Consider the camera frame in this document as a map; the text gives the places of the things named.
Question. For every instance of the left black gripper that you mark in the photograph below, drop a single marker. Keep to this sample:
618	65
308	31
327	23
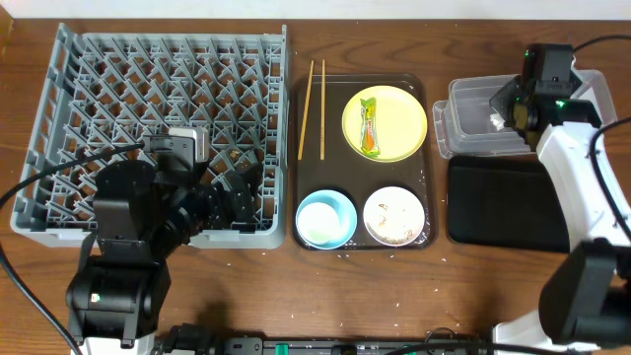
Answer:
217	198

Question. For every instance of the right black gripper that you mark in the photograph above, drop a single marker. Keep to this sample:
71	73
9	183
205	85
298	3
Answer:
499	102

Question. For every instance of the white napkin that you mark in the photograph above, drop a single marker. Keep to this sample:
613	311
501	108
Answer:
497	121

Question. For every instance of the wooden chopstick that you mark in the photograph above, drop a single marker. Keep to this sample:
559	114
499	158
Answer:
306	112
322	110

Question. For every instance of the green orange snack wrapper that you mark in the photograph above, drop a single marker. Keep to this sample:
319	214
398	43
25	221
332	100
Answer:
369	138

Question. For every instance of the white bowl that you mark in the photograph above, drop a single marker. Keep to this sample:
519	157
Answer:
394	216

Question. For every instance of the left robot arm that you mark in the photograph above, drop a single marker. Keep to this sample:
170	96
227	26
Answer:
144	214

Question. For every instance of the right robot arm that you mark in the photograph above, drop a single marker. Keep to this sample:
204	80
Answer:
578	309

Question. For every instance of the clear plastic waste bin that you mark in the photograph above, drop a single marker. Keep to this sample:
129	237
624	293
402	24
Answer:
463	123

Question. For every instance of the black waste tray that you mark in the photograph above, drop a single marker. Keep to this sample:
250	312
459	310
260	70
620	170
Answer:
504	203

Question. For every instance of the grey plastic dishwasher rack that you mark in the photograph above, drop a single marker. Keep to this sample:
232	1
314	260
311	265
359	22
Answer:
102	91

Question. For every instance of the light blue bowl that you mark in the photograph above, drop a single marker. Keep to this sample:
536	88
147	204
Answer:
345	209

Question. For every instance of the yellow round plate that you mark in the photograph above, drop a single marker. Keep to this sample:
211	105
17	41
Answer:
401	124

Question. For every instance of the dark brown serving tray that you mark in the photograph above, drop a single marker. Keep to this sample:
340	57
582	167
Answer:
346	171

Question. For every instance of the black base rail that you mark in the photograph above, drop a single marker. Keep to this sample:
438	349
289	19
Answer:
198	340

